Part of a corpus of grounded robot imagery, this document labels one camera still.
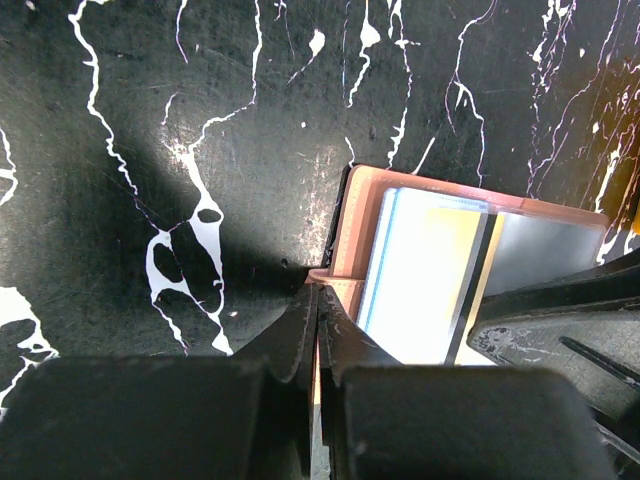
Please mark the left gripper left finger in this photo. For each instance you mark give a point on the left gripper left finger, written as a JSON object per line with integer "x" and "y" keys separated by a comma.
{"x": 246, "y": 416}

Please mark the yellow credit card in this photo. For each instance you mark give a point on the yellow credit card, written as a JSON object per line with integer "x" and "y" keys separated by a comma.
{"x": 426, "y": 255}

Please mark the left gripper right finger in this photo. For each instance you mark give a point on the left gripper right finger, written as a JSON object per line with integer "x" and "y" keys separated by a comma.
{"x": 386, "y": 420}

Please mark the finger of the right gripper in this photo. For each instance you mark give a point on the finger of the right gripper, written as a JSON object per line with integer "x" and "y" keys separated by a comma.
{"x": 584, "y": 326}

